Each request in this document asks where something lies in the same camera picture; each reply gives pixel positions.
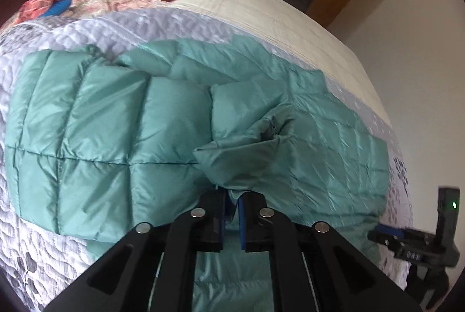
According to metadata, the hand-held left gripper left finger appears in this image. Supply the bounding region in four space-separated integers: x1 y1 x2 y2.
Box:
44 189 225 312

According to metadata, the lavender quilted floral bedspread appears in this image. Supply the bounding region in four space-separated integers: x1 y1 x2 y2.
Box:
0 0 414 312

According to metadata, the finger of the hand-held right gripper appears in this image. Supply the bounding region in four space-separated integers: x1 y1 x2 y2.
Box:
368 224 405 246

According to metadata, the beige mattress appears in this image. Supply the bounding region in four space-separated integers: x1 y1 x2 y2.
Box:
172 0 392 127

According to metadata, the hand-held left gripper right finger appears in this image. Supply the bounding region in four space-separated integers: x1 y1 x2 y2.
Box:
238 191 424 312

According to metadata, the blue cloth item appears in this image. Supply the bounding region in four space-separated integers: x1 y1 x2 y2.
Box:
45 0 72 18

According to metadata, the pink floral blanket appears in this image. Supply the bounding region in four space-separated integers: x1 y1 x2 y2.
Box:
16 0 153 21

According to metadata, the teal down jacket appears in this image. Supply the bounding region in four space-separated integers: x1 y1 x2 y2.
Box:
4 34 391 312

